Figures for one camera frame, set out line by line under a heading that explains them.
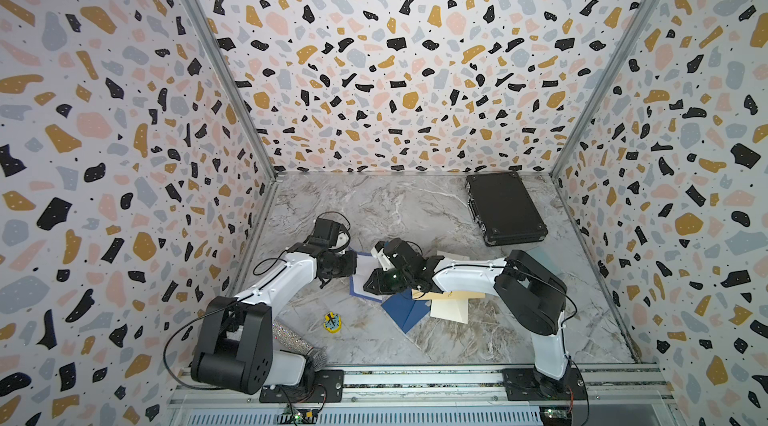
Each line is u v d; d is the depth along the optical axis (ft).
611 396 2.41
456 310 2.87
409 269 2.34
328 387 2.41
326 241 2.30
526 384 2.42
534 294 1.66
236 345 1.37
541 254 3.27
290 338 2.56
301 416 2.32
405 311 2.80
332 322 2.73
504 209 3.50
